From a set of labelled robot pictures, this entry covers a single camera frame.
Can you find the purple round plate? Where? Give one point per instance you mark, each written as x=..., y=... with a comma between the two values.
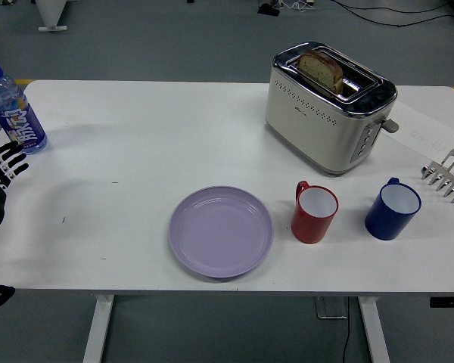
x=221, y=231

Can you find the grey metal floor plate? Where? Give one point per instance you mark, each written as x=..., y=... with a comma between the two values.
x=331, y=307

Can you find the blue labelled drink bottle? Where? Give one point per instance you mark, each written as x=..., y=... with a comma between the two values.
x=20, y=121

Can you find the white stand base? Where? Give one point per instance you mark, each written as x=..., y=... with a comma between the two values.
x=51, y=17

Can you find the red mug white inside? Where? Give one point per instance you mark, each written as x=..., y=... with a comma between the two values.
x=310, y=223

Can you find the black device on floor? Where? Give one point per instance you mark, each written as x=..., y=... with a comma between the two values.
x=268, y=9

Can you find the cream silver toaster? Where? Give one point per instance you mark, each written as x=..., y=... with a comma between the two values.
x=318, y=132

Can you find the brown bread slice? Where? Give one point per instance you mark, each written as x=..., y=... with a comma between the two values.
x=319, y=72

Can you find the blue mug white inside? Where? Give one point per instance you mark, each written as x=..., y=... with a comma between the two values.
x=389, y=217

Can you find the white paper sheet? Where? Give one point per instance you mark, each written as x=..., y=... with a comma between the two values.
x=420, y=125

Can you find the silver metal toast rack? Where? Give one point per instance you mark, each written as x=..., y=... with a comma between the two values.
x=448, y=177

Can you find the black table control panel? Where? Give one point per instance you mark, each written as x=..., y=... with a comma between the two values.
x=448, y=302

